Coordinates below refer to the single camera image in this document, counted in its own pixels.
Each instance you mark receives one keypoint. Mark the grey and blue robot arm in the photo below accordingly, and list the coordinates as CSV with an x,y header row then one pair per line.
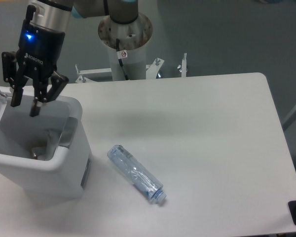
x,y
55,14

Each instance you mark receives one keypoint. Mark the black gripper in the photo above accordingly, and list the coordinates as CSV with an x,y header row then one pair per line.
x,y
36,58

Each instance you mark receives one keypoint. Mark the white open trash can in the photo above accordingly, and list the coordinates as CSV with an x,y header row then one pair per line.
x,y
66,173

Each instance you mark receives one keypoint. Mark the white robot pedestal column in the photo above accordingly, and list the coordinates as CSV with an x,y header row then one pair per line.
x,y
126,42

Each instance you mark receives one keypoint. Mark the clear plastic wrapper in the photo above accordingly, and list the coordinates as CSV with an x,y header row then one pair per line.
x,y
51,141

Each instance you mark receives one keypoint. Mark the crushed clear plastic bottle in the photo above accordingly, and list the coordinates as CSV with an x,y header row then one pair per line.
x,y
137,174

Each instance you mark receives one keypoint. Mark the white pedestal base frame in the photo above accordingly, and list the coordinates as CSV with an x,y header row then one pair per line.
x,y
122,71

